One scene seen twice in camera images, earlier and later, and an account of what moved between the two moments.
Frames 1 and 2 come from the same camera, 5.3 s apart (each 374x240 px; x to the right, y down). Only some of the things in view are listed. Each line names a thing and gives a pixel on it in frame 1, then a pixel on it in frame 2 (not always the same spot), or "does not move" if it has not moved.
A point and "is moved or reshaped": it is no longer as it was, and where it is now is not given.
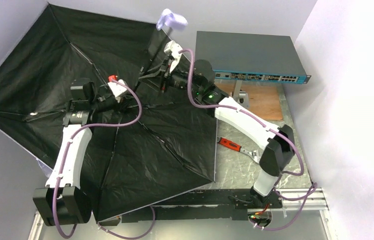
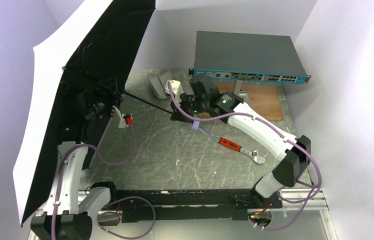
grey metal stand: [239, 96] does not move
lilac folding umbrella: [168, 145] is moved or reshaped
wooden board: [265, 98] does not move
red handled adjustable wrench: [233, 146] does not move
